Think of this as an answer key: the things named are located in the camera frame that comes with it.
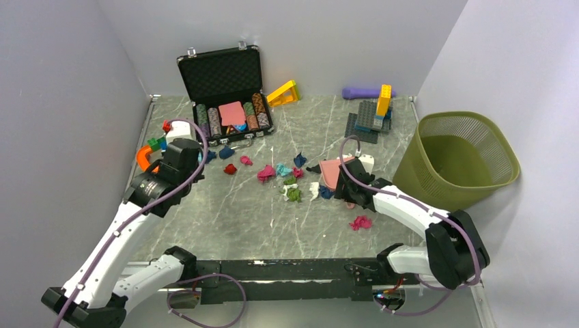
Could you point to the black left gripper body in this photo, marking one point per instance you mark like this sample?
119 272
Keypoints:
192 173

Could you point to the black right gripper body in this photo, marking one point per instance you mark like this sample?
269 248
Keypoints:
345 190

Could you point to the pink plastic dustpan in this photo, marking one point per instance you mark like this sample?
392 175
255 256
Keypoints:
330 174

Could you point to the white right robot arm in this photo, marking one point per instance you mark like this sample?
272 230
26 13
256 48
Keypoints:
454 253

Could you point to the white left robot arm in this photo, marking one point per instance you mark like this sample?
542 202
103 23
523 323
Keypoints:
96 295

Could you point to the dark blue paper scrap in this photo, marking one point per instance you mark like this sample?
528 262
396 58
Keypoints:
325 192

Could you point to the green and blue blocks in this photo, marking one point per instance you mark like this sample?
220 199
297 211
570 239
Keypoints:
157 144

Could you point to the white paper scrap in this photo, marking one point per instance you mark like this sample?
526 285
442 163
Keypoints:
314 189

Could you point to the pink paper scrap front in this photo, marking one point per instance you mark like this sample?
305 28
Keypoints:
361 222

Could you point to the black paper scrap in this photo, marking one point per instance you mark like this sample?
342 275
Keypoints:
315 169

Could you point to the red paper scrap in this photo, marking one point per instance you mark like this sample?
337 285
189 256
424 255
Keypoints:
230 169

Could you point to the magenta paper scrap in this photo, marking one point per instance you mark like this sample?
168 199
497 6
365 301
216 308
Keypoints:
297 173

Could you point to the green paper scrap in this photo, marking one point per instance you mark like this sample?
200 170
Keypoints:
294 195

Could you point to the pink card in case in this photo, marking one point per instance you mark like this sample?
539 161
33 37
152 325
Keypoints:
232 114

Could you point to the light blue paper scrap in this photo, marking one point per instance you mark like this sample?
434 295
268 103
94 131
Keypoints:
282 170

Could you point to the grey building block baseplate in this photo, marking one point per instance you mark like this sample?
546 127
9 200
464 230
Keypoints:
366 125

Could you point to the black poker chip case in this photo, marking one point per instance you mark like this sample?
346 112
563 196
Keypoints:
224 76

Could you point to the yellow tall building block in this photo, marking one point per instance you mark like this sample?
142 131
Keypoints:
384 100

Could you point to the purple cylinder toy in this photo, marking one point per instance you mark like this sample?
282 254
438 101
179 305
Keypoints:
350 93

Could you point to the olive green mesh wastebasket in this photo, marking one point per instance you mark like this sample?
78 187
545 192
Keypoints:
455 159

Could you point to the yellow triangular toy block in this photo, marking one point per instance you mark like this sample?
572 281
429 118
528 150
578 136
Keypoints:
287 93

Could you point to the orange plastic ring toy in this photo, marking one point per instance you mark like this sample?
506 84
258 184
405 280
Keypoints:
146 155

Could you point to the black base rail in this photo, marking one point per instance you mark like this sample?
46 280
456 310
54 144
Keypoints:
356 279

